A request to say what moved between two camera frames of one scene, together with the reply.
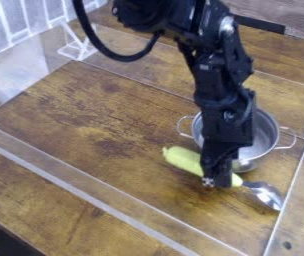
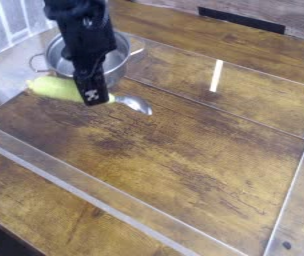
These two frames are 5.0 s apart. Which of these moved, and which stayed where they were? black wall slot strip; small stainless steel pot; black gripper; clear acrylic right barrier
Moved: black gripper; small stainless steel pot
Stayed: clear acrylic right barrier; black wall slot strip
